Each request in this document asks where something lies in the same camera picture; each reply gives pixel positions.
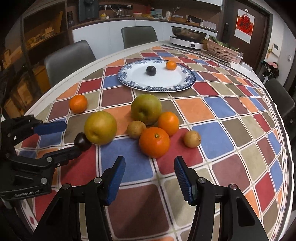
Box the far grey chair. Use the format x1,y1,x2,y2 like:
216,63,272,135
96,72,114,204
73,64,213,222
121,26,158,49

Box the green pear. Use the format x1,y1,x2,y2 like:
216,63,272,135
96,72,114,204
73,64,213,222
130,94,162,126

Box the white induction cooker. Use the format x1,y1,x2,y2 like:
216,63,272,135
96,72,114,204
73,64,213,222
170,36,203,50

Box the colourful checkered tablecloth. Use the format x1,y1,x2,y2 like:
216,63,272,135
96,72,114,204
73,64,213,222
16,45,293,240

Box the dark plum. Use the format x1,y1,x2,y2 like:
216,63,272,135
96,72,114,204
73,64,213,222
146,65,157,76
74,133,92,152

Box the dark wooden door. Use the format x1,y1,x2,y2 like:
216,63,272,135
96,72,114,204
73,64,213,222
218,1,273,72

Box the large orange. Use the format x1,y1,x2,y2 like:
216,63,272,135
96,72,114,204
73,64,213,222
138,127,170,158

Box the grey chair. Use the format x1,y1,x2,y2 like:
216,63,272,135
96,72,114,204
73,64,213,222
121,26,158,49
44,40,96,87
264,78,295,118

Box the black water dispenser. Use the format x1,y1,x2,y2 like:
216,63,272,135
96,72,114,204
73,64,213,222
78,0,99,22

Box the yellow pear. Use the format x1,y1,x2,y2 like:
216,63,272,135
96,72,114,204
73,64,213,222
84,111,117,146

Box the brown kiwi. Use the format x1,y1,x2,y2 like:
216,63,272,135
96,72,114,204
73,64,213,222
126,120,147,139
183,131,201,148

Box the blue white porcelain plate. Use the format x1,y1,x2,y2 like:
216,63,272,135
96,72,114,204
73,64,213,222
117,58,196,92

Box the red fu poster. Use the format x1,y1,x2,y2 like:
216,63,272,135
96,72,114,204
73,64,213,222
234,9,255,44

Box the steel pan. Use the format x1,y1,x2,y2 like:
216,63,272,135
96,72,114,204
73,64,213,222
171,26,207,43

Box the small front orange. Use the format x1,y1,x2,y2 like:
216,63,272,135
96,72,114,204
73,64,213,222
166,61,177,71

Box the near grey chair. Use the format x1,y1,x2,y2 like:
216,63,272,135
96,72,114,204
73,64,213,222
44,40,96,87

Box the right side grey chair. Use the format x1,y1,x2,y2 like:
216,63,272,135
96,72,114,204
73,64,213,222
264,78,295,118

